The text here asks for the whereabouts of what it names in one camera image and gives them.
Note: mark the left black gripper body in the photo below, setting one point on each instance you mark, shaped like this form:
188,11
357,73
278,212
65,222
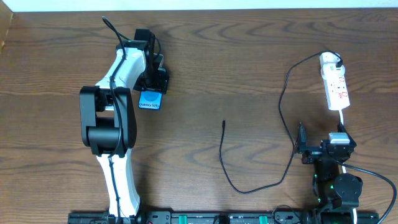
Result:
162,79

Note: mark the white power strip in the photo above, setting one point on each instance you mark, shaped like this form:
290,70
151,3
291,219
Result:
335,88

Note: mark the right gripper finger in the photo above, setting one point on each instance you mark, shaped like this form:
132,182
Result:
301,141
341,129

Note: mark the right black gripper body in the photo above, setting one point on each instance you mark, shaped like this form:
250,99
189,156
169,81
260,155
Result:
314,149

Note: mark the white USB wall charger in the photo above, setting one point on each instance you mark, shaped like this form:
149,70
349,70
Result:
330,70

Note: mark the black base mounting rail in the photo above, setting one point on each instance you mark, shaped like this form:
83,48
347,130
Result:
193,218

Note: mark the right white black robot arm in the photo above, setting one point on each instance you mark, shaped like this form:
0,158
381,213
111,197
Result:
338,193

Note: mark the blue screen Galaxy smartphone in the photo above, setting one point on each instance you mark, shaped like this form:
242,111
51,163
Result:
150,100

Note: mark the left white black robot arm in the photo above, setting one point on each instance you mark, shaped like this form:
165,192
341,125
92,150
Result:
108,121

